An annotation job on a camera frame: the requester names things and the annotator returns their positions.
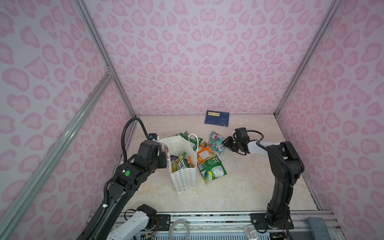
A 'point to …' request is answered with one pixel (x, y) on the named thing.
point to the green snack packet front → (211, 169)
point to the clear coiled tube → (181, 220)
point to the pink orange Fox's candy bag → (190, 162)
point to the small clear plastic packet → (251, 232)
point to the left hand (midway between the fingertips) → (162, 152)
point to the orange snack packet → (204, 152)
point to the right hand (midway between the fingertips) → (224, 142)
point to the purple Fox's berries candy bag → (172, 157)
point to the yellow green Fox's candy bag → (179, 163)
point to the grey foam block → (318, 229)
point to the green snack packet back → (194, 141)
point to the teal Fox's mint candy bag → (215, 141)
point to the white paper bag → (185, 179)
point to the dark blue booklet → (217, 118)
